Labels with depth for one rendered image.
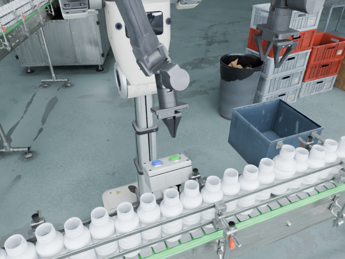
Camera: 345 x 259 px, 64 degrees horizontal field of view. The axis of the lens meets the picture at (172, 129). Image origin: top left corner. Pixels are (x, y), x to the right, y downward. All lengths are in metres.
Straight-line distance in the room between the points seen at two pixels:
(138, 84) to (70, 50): 3.29
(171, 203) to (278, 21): 0.53
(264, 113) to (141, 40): 1.06
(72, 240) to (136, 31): 0.50
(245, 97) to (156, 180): 2.28
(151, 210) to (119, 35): 0.64
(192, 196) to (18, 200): 1.96
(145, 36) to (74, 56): 3.71
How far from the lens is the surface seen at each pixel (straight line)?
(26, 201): 2.49
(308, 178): 0.98
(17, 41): 3.15
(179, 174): 0.86
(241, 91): 2.95
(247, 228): 0.90
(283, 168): 0.85
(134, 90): 1.16
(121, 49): 1.08
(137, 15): 0.69
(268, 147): 1.30
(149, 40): 0.74
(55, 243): 0.71
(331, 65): 4.04
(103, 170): 2.53
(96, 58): 4.34
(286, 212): 0.97
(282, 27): 0.80
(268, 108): 1.64
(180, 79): 0.73
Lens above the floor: 1.69
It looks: 35 degrees down
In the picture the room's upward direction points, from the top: straight up
